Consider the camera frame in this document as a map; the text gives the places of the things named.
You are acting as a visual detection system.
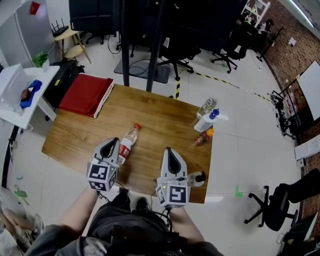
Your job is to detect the small green potted plant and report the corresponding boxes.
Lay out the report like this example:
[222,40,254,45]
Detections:
[32,50,51,72]

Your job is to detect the long ceiling light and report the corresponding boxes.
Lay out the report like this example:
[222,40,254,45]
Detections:
[286,0,315,26]

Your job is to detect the black equipment case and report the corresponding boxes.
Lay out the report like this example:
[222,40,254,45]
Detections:
[43,59,81,109]

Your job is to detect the white storage shelf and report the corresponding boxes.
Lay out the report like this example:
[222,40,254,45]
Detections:
[240,0,271,29]

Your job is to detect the left hand-held gripper cable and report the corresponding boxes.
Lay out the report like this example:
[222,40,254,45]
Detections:
[95,181,126,204]

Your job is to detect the clear plastic bottle plain label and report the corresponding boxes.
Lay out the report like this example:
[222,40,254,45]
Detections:
[196,96,219,121]

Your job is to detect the red paper ornament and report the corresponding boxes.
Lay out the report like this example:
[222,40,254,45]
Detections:
[29,0,41,16]

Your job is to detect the person's right forearm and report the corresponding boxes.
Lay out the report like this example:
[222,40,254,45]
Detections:
[170,206,205,245]

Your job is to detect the pile of black cables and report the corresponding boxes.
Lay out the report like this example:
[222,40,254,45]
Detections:
[270,90,298,138]

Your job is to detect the black router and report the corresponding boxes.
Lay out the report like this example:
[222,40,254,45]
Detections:
[50,19,70,39]

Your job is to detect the white box appliance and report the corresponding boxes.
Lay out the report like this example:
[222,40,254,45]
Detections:
[0,63,35,113]

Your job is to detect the white flat box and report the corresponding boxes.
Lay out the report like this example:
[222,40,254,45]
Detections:
[293,135,320,161]

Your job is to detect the white refrigerator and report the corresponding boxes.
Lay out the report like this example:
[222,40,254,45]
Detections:
[0,0,56,69]

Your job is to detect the white pump bottle blue nozzle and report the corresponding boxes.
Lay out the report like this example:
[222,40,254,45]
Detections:
[193,108,221,133]

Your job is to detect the person's right black shoe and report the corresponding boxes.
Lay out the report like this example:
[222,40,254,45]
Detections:
[135,196,149,211]

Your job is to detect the black chest-mounted pack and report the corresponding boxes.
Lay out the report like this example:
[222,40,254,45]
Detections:
[110,224,181,249]

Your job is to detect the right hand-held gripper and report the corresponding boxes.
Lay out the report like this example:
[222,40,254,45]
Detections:
[155,147,189,209]

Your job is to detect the blue plastic object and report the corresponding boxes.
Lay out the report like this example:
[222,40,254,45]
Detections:
[19,79,43,109]

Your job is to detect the person's body in grey clothing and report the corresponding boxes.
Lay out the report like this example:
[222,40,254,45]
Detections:
[24,191,225,256]

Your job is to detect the orange drink bottle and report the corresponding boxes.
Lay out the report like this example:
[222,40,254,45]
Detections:
[194,128,215,147]

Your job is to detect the clear plastic bottle red label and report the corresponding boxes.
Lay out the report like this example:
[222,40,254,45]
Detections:
[117,122,142,166]

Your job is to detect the hand-held gripper cable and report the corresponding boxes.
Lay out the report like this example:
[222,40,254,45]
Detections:
[149,191,174,233]
[95,181,126,204]

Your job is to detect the black coat rack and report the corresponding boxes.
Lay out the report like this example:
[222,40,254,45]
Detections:
[255,18,285,63]

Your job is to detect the person's left forearm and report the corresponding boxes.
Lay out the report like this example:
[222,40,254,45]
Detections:
[58,186,100,233]

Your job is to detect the light wooden stool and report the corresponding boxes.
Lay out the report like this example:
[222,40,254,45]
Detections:
[53,28,92,65]

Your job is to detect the black mesh office chair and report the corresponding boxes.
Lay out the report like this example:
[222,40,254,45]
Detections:
[243,167,320,233]

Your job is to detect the red folded cloth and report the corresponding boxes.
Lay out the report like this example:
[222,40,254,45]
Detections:
[58,72,115,119]

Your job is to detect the white whiteboard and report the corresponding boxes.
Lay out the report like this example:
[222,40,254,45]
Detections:
[278,59,320,141]

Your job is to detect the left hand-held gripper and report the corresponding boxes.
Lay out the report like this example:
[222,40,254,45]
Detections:
[86,137,121,192]

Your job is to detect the right hand-held gripper cable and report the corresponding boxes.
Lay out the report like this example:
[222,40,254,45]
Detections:
[149,191,174,233]

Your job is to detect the green tape scraps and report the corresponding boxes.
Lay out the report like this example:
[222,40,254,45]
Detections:
[13,184,29,201]

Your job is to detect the white side table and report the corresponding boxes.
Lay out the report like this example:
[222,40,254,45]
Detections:
[0,65,61,131]

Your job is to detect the clear pump sanitizer bottle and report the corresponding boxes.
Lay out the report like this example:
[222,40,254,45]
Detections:
[185,170,207,188]

